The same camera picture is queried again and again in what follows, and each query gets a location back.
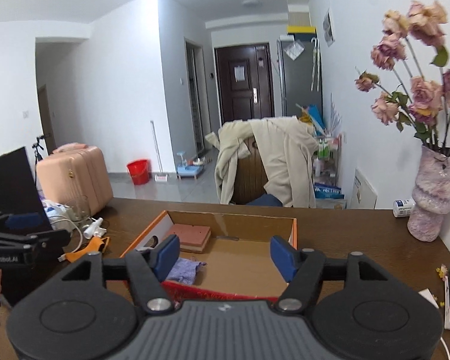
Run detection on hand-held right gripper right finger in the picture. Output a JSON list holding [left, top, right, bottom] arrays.
[[270, 235, 383, 314]]

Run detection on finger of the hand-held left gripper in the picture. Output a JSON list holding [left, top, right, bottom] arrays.
[[0, 229, 71, 250], [0, 212, 43, 231]]

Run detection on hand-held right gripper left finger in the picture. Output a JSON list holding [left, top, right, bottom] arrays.
[[62, 234, 181, 314]]

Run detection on red orange cardboard box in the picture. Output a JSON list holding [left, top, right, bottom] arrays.
[[120, 210, 298, 303]]

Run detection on purple cloth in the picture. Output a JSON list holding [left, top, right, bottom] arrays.
[[169, 258, 207, 286]]

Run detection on white printed plastic bag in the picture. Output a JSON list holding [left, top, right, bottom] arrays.
[[41, 199, 74, 229]]

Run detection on black flat panel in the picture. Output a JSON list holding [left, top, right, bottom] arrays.
[[0, 147, 53, 233]]

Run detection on clear glass cup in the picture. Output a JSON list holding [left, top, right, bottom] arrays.
[[68, 195, 91, 229]]

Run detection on orange pouch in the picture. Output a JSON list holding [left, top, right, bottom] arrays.
[[65, 235, 111, 263]]

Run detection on white plastic device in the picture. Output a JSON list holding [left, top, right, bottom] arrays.
[[83, 217, 107, 239]]

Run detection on blue seat cushion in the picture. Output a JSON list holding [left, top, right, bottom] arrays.
[[245, 194, 284, 208]]

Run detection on pink suitcase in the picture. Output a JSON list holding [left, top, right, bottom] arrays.
[[35, 143, 114, 214]]

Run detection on black tripod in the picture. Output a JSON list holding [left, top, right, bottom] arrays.
[[32, 134, 47, 186]]

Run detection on blue printed carton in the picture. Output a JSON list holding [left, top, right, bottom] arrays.
[[314, 182, 346, 200]]

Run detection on red bucket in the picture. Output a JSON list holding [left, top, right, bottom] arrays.
[[127, 159, 150, 185]]

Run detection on wooden chair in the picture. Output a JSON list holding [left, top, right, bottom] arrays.
[[232, 137, 286, 207]]

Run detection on beige coat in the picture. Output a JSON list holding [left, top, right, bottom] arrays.
[[205, 117, 319, 209]]

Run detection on brown interior door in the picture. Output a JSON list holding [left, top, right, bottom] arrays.
[[37, 84, 57, 151]]

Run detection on white mop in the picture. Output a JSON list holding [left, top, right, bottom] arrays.
[[150, 120, 169, 182]]

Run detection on metal storage rack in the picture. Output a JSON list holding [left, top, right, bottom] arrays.
[[313, 129, 346, 186]]

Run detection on white pill bottle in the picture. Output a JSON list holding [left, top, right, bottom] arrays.
[[393, 199, 416, 218]]

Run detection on blue bag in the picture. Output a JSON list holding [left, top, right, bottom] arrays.
[[296, 104, 327, 134]]

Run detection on white charger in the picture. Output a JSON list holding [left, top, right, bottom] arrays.
[[418, 288, 441, 310]]

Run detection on glass sliding door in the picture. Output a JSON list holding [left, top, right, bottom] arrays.
[[185, 39, 207, 152]]

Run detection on pink textured vase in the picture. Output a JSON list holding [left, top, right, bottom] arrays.
[[407, 145, 450, 242]]

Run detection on dark brown entrance door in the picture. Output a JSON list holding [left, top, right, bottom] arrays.
[[214, 42, 275, 126]]

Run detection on grey refrigerator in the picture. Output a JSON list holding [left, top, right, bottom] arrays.
[[277, 37, 323, 121]]

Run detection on white umbrella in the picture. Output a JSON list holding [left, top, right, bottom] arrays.
[[310, 37, 321, 91]]

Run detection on clear plastic bag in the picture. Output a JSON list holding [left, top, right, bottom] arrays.
[[284, 40, 304, 61]]

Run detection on dried pink roses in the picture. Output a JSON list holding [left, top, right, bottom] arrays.
[[354, 0, 450, 156]]

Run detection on yellow box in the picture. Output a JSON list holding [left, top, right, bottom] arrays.
[[287, 24, 317, 42]]

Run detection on white usb cable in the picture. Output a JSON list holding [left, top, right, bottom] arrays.
[[52, 217, 85, 262]]

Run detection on wall poster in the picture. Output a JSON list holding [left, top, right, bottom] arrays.
[[322, 7, 336, 47]]

